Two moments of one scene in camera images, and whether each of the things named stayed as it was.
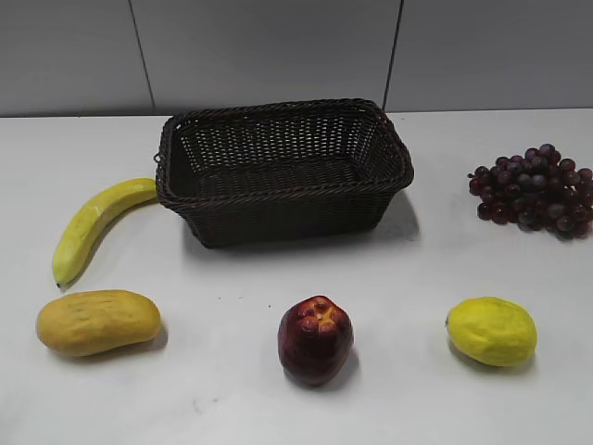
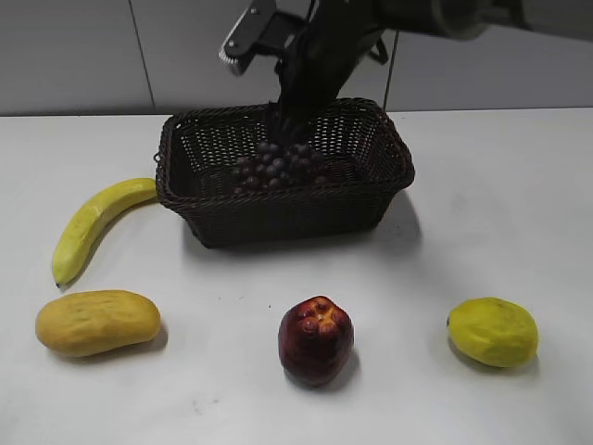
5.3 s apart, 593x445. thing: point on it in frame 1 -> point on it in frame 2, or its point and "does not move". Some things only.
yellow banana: (82, 229) does not move
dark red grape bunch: (538, 192) -> (276, 167)
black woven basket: (281, 171) does not move
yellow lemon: (492, 330) does not move
